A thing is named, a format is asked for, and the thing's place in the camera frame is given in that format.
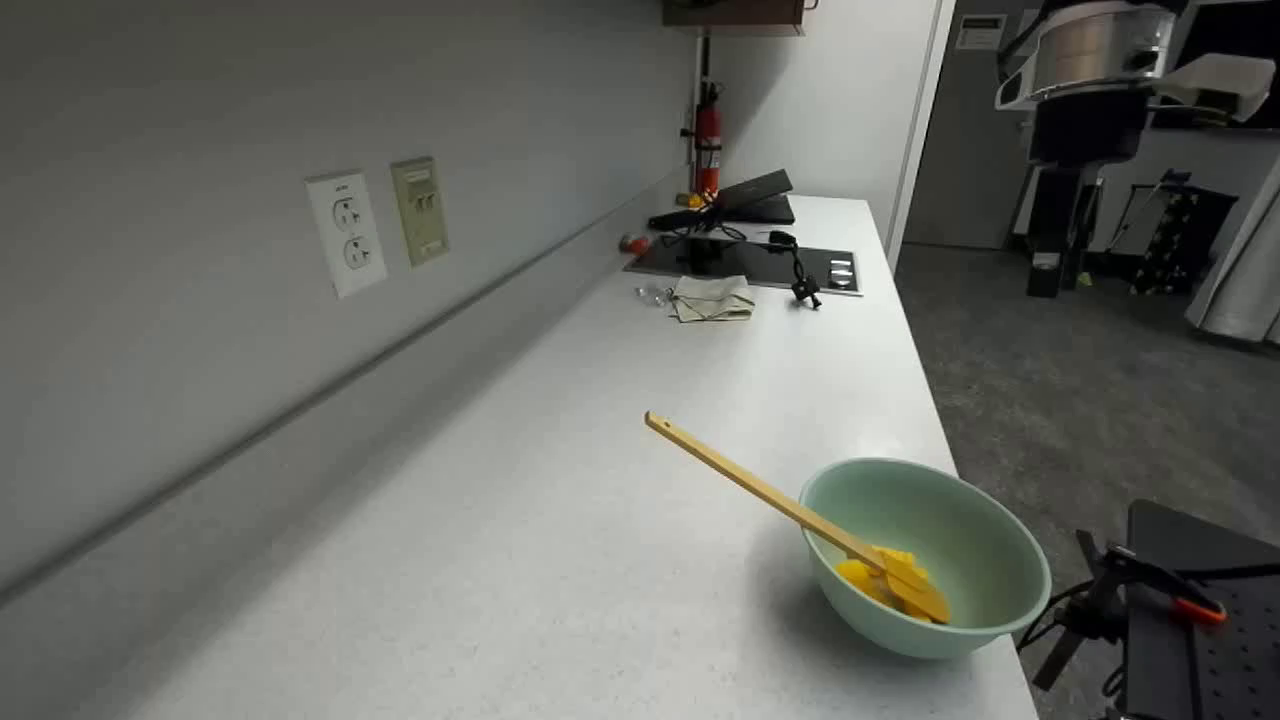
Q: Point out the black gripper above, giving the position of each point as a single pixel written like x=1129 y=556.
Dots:
x=1090 y=126

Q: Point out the wooden spatula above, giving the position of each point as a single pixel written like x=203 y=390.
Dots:
x=744 y=482

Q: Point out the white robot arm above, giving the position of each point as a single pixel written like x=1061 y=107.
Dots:
x=1104 y=47

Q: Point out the mint green bowl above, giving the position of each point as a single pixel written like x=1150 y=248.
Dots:
x=984 y=532

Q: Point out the black wedge shaped object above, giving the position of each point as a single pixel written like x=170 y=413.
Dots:
x=752 y=199

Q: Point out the beige cloth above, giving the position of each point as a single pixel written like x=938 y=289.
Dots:
x=714 y=302

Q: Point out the red fire extinguisher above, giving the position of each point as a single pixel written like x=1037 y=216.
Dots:
x=706 y=134

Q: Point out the yellow food pieces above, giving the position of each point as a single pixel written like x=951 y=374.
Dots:
x=859 y=579

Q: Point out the small red object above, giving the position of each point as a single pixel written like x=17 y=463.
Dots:
x=638 y=244

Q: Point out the black perforated platform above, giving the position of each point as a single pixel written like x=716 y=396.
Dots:
x=1200 y=665

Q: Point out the black background equipment frame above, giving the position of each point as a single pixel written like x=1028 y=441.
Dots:
x=1174 y=232

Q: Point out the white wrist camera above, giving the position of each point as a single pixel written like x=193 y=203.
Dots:
x=1222 y=83

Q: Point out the beige wall switch plate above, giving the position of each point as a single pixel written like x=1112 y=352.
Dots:
x=421 y=210

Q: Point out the white wall power outlet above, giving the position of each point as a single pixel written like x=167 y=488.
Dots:
x=346 y=232

